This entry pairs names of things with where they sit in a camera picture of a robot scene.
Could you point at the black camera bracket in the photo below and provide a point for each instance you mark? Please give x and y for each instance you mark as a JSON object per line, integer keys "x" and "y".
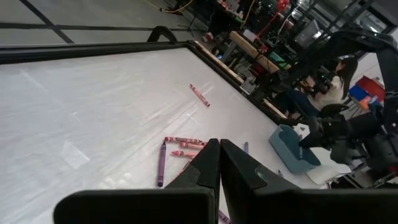
{"x": 161, "y": 30}

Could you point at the person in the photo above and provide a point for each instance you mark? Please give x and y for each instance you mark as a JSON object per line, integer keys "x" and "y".
{"x": 335, "y": 87}

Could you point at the red crayon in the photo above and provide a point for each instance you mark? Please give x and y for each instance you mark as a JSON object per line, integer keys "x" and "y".
{"x": 183, "y": 140}

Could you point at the white plastic tray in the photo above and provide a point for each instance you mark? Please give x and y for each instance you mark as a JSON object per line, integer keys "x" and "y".
{"x": 329, "y": 175}

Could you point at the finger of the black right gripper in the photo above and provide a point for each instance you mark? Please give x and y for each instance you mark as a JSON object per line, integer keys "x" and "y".
{"x": 334, "y": 109}
{"x": 314, "y": 137}

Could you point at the blue storage bin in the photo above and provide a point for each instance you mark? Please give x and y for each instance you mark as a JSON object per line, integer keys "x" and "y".
{"x": 359, "y": 93}

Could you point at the wooden workbench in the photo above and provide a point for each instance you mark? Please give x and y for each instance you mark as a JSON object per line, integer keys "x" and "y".
{"x": 252, "y": 49}

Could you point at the pink crayon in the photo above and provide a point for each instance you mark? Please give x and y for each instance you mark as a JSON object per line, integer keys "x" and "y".
{"x": 200, "y": 95}

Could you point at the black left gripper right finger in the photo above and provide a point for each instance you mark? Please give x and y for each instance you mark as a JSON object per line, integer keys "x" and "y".
{"x": 242, "y": 174}

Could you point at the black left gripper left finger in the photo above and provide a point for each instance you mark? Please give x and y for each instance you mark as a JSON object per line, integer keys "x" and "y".
{"x": 202, "y": 168}

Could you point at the pile of crayons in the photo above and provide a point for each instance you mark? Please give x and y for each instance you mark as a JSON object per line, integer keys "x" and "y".
{"x": 191, "y": 145}

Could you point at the dark blue plastic tray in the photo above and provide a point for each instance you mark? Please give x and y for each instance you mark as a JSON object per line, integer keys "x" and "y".
{"x": 289, "y": 152}

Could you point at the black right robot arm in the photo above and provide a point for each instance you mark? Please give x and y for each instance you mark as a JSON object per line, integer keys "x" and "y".
{"x": 367, "y": 49}

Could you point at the red storage bin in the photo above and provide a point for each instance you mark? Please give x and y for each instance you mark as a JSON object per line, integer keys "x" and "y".
{"x": 371, "y": 87}

